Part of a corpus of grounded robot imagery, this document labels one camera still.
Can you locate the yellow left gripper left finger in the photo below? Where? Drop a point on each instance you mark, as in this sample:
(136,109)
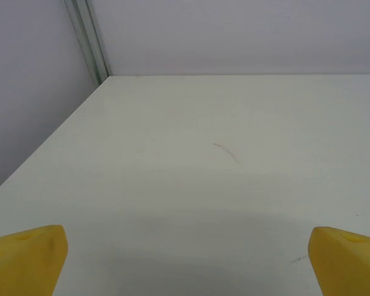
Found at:
(24,262)

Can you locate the aluminium frame corner post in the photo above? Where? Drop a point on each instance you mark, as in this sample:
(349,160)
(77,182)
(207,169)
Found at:
(87,37)

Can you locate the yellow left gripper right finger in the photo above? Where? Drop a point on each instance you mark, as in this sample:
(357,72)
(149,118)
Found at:
(348,265)

